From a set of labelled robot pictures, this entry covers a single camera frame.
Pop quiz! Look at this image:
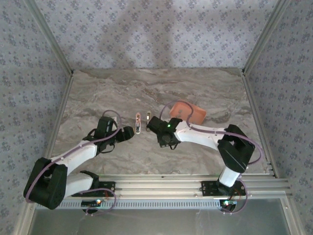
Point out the pink and white stapler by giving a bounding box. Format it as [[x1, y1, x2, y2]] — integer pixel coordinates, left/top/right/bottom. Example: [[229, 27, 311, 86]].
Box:
[[135, 112, 143, 135]]

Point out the pink plastic tray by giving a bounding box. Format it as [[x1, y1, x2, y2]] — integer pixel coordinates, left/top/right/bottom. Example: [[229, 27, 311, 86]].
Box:
[[169, 101, 207, 125]]

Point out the aluminium base beam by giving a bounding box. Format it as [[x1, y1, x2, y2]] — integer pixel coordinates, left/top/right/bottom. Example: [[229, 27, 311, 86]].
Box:
[[26, 174, 293, 198]]

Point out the left circuit board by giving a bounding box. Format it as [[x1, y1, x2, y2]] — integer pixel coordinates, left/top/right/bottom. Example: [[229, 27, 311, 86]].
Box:
[[81, 199, 102, 207]]

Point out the grey metal sheet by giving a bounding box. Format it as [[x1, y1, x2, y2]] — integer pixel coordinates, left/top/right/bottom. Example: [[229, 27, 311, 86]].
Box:
[[29, 198, 294, 235]]

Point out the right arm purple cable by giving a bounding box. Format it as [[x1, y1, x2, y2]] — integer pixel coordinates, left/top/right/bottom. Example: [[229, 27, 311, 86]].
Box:
[[160, 100, 265, 215]]

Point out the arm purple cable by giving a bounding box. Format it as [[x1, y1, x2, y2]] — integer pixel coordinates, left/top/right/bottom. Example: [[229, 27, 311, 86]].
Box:
[[160, 100, 265, 215], [23, 109, 122, 216]]

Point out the left aluminium side rail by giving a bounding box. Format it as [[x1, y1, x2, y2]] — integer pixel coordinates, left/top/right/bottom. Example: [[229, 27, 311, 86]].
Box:
[[36, 72, 75, 181]]

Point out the aluminium side rail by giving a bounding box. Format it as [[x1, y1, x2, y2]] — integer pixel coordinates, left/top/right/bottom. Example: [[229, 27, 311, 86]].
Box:
[[241, 70, 279, 178], [36, 72, 75, 181]]

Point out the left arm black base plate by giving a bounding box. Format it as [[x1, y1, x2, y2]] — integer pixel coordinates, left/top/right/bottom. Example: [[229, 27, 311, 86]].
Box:
[[71, 181, 116, 197]]

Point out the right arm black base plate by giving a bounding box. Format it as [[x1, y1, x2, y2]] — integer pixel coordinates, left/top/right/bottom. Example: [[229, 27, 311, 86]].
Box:
[[201, 180, 246, 196]]

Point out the grey slotted cable duct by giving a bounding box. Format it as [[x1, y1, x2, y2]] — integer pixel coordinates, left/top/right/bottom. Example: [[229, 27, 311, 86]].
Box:
[[35, 199, 222, 210]]

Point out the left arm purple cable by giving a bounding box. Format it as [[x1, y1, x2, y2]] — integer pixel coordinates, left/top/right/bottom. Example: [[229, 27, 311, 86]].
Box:
[[23, 109, 122, 216]]

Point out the right aluminium side rail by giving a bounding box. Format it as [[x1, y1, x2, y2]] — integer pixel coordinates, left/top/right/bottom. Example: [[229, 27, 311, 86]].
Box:
[[241, 70, 279, 178]]

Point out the left aluminium frame post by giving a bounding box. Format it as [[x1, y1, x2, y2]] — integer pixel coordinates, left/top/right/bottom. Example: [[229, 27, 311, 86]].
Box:
[[24, 0, 74, 74]]

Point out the aluminium frame post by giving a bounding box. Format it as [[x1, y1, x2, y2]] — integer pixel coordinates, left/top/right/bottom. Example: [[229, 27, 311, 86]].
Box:
[[242, 0, 291, 74], [24, 0, 74, 74]]

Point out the right aluminium frame post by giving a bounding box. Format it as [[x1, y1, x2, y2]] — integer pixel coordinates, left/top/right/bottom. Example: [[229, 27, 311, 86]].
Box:
[[242, 0, 291, 74]]

